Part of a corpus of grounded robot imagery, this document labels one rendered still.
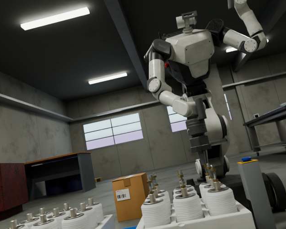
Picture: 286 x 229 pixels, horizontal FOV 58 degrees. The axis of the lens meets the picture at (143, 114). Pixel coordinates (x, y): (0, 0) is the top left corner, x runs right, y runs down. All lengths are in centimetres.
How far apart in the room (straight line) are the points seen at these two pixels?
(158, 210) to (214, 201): 19
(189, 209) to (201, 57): 96
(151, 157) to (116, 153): 132
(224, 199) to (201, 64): 93
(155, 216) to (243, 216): 29
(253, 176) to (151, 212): 46
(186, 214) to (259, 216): 36
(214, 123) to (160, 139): 797
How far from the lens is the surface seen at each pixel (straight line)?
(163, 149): 937
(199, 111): 117
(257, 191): 118
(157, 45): 153
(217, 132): 146
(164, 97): 132
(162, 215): 96
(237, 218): 94
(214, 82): 918
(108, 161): 967
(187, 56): 156
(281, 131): 633
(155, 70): 145
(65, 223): 104
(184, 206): 94
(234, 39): 169
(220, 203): 95
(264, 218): 121
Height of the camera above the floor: 41
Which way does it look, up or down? 10 degrees up
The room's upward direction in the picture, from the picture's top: 11 degrees counter-clockwise
